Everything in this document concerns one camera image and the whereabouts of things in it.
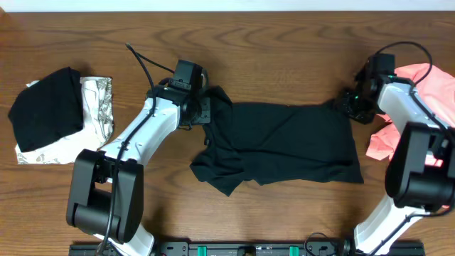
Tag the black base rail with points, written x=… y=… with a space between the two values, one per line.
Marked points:
x=313 y=247

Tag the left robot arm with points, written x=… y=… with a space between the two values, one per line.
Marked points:
x=107 y=190

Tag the white patterned folded garment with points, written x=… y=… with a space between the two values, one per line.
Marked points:
x=97 y=130

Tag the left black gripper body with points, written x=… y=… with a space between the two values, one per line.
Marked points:
x=200 y=112

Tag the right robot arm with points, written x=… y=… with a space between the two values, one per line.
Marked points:
x=419 y=180

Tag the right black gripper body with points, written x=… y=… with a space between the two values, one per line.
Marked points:
x=355 y=107

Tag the black t-shirt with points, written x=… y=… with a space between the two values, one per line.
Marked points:
x=270 y=143

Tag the folded black garment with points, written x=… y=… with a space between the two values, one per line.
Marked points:
x=48 y=110

